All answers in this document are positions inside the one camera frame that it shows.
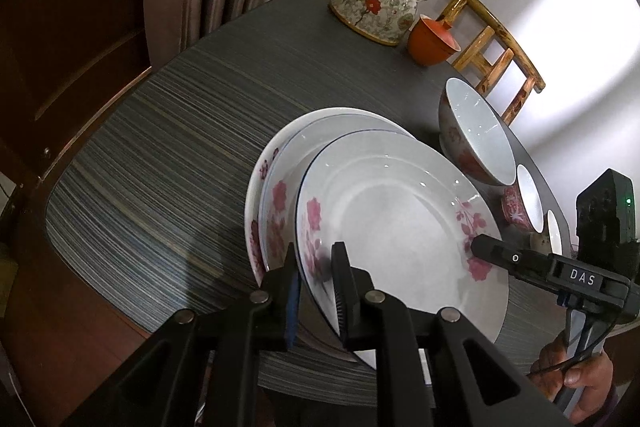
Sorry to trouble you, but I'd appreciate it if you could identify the brown wooden chair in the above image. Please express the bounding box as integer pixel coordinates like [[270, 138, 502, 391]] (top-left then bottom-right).
[[0, 0, 156, 258]]

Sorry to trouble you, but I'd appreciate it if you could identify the white plate with pink flowers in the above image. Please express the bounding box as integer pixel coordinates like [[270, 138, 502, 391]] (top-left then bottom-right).
[[295, 129, 511, 370]]

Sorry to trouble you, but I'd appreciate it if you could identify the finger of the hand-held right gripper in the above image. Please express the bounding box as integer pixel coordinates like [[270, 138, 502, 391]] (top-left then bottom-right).
[[471, 234, 557, 294]]

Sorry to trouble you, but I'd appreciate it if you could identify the small bowl yellowish pattern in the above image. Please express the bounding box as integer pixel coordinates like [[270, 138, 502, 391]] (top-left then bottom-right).
[[530, 209, 565, 258]]

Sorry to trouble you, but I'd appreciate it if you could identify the person's right forearm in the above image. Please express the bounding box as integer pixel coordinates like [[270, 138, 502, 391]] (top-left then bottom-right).
[[595, 382, 633, 427]]

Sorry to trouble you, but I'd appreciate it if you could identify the orange lidded tea cup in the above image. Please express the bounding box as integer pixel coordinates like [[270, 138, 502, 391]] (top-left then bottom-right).
[[406, 14, 460, 66]]

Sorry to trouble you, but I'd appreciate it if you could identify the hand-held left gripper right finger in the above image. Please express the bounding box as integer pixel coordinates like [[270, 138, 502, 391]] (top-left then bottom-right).
[[330, 242, 576, 427]]

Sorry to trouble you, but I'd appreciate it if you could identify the person's right hand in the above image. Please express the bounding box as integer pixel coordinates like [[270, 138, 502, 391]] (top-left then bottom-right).
[[530, 337, 617, 408]]

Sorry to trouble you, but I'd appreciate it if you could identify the black cable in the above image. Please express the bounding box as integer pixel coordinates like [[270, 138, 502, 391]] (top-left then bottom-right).
[[529, 332, 608, 378]]

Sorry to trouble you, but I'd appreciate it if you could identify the small bowl red pattern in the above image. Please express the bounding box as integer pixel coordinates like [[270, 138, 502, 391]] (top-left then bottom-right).
[[501, 164, 545, 233]]

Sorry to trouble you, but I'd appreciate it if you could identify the bamboo chair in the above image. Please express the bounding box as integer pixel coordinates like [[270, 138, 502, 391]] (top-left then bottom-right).
[[446, 0, 546, 125]]

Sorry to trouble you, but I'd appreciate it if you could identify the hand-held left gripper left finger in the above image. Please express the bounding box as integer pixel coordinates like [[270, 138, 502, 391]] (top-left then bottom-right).
[[62, 243, 302, 427]]

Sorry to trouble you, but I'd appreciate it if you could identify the white plate with blue rim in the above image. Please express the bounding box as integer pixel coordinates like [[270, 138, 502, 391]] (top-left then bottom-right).
[[259, 113, 416, 275]]

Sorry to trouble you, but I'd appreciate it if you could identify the large white bowl pink outside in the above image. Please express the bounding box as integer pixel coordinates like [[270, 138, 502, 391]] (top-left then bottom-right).
[[438, 78, 517, 186]]

